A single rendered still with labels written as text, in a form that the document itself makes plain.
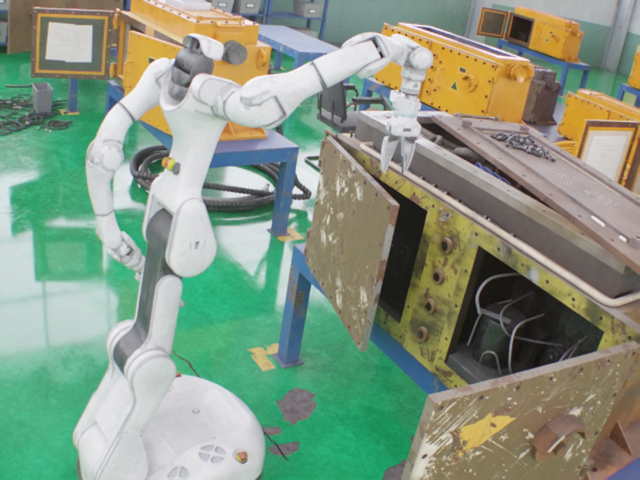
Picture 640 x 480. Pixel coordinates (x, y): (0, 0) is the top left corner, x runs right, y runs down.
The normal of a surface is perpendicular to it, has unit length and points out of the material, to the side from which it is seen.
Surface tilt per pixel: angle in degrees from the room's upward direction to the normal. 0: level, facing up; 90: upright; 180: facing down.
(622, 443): 90
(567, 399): 90
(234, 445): 0
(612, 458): 0
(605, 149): 90
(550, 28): 90
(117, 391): 57
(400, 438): 0
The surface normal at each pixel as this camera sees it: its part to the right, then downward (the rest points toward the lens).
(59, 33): 0.26, 0.45
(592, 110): -0.81, 0.13
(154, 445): -0.18, -0.76
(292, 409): 0.16, -0.89
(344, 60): 0.38, -0.08
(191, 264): 0.57, 0.44
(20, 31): 0.85, 0.34
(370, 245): -0.93, 0.00
